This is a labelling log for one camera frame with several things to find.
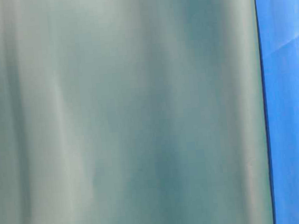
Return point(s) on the green backdrop sheet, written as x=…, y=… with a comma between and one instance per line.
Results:
x=132, y=112

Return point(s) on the blue table mat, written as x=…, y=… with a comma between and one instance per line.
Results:
x=278, y=25

